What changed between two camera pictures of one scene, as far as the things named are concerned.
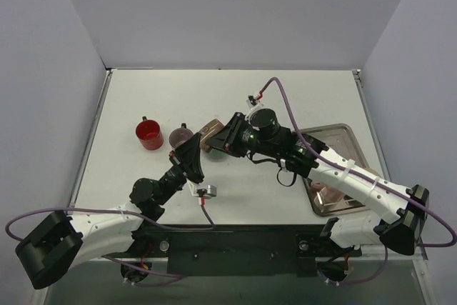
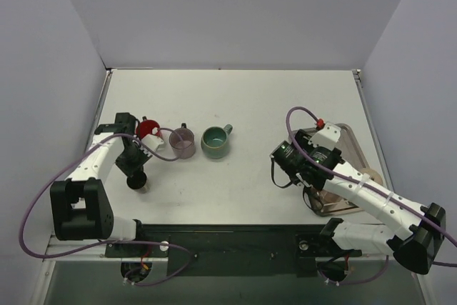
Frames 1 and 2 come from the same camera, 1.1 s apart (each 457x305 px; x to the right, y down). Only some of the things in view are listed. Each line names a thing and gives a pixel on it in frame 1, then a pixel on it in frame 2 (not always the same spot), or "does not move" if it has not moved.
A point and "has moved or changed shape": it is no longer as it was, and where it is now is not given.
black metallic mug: (210, 128) → (137, 181)
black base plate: (245, 251) does not move
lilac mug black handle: (179, 135) does not move
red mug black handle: (150, 133) has moved or changed shape
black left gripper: (184, 170) → (132, 163)
